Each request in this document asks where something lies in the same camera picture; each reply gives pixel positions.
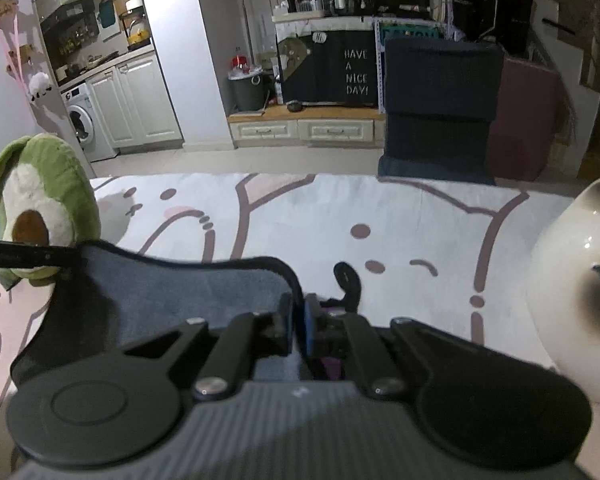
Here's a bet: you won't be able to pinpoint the maroon cube ottoman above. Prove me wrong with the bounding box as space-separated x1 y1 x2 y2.
487 56 564 182

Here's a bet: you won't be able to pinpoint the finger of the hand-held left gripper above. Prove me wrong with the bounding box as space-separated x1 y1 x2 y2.
0 240 82 274

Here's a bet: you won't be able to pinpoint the white kitchen cabinet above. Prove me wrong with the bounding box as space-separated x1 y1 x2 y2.
86 52 185 150

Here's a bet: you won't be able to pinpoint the dark blue folding sofa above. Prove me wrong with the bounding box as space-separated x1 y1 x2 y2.
377 37 505 185

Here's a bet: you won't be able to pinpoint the white cartoon printed bed sheet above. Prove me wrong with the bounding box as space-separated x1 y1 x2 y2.
0 172 600 480

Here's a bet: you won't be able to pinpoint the white sheep wall decoration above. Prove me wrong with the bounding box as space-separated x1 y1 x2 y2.
28 72 54 99

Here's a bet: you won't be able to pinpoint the white shelf rack with bottles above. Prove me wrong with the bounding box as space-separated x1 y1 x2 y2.
266 0 332 24

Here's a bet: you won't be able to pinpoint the white cardboard panel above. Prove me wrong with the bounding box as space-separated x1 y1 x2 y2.
529 0 600 179

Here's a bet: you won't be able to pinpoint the black range hood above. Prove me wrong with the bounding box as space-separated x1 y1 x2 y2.
40 0 101 58

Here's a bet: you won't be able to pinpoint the dark printed cabinet cover cloth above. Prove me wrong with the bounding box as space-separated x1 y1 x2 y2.
276 27 381 108

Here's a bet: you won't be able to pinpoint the dark grey trash bin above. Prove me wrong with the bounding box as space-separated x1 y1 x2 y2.
228 71 272 112

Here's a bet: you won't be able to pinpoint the white drawer platform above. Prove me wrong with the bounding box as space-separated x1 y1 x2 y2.
228 106 387 149

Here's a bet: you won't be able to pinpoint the green avocado plush toy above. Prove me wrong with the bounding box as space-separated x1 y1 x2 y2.
0 133 102 291

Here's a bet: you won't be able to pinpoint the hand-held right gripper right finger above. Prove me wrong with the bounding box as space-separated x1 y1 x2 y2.
303 294 462 402

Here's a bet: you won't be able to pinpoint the grey towel with dark edge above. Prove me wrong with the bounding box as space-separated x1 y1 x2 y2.
10 241 363 397

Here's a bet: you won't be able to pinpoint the white washing machine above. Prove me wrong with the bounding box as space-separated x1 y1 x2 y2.
60 82 119 163

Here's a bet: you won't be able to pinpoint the white cat plush toy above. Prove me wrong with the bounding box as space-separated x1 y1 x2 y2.
526 177 600 406

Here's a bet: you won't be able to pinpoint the yellow pot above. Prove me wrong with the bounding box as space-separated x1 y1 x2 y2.
128 19 153 46

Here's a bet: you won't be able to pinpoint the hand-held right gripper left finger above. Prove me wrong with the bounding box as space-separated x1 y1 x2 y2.
122 293 295 402

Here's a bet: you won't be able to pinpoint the black hanging clothes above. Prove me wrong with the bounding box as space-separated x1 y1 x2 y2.
450 0 534 56

